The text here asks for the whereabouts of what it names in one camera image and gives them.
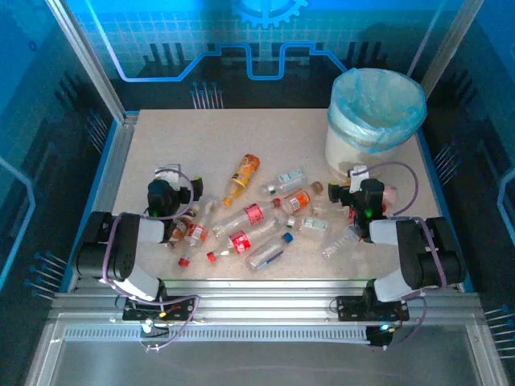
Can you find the clear bottle orange label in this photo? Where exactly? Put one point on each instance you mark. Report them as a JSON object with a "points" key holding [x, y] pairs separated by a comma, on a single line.
{"points": [[299, 199]]}

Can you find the aluminium frame post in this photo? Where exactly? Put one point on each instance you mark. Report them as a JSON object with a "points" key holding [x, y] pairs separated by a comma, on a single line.
{"points": [[436, 52], [92, 72]]}

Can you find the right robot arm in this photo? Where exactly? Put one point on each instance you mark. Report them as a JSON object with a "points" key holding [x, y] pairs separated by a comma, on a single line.
{"points": [[410, 249]]}

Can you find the small black controller board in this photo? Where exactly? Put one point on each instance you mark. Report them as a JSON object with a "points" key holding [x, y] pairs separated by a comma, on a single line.
{"points": [[378, 335], [153, 329]]}

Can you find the clear bottle blue cap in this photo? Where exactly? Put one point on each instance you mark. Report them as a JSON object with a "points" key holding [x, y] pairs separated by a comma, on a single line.
{"points": [[267, 253]]}

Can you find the crushed clear plastic bottle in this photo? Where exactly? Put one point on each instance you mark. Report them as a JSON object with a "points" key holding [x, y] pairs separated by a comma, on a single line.
{"points": [[340, 241]]}

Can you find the crushed brown label bottle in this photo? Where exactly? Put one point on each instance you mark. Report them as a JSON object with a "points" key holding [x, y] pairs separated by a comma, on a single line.
{"points": [[183, 227]]}

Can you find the clear bottle red white label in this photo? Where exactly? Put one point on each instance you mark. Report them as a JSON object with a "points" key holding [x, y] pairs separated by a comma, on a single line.
{"points": [[197, 232]]}

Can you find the white trash bin blue liner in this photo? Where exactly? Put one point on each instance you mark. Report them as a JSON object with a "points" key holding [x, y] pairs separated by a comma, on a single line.
{"points": [[362, 128]]}

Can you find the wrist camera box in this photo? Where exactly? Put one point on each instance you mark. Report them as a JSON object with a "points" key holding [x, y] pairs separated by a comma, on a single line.
{"points": [[171, 172], [357, 172]]}

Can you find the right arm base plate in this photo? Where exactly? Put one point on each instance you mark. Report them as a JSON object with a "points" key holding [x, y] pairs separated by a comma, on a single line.
{"points": [[354, 309]]}

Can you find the grey metal plate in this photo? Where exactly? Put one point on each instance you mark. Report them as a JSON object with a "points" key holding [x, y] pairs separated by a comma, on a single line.
{"points": [[257, 362]]}

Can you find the red bottle cap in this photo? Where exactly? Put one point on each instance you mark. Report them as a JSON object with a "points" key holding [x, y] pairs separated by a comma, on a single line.
{"points": [[184, 262], [211, 256]]}

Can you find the clear bottle green label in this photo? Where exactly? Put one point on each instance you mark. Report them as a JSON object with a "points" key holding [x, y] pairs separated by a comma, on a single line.
{"points": [[287, 179], [314, 225]]}

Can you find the aluminium side rail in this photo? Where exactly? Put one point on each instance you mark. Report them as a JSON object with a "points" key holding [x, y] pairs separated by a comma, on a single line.
{"points": [[116, 161]]}

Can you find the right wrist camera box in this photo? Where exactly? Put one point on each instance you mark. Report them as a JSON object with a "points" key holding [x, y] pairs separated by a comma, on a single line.
{"points": [[357, 172]]}

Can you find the orange yellow juice bottle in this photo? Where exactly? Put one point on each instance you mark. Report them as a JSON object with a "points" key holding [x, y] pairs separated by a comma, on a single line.
{"points": [[241, 177]]}

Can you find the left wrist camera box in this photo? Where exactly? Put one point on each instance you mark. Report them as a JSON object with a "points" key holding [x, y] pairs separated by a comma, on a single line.
{"points": [[171, 172]]}

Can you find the pink yogurt drink bottle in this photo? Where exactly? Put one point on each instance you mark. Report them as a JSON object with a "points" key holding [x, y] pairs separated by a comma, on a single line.
{"points": [[390, 194]]}

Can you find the aluminium frame rail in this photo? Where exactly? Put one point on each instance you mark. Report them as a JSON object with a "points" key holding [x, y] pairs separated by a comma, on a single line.
{"points": [[261, 297]]}

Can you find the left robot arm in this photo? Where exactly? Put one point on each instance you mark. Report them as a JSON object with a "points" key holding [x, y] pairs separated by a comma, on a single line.
{"points": [[120, 241]]}

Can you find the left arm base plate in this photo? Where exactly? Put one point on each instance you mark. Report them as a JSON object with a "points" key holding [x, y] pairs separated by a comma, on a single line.
{"points": [[177, 309]]}

